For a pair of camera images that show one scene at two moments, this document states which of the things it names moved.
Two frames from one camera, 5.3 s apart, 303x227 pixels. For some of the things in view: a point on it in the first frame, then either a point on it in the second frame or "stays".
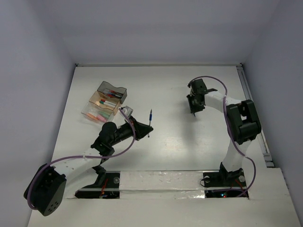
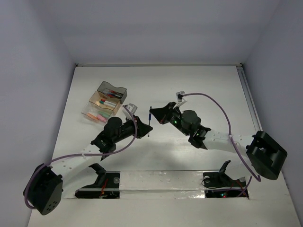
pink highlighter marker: x=101 y=118 stays
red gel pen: x=112 y=95 stays
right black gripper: x=192 y=109 -> x=163 y=115
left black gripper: x=142 y=129 stays
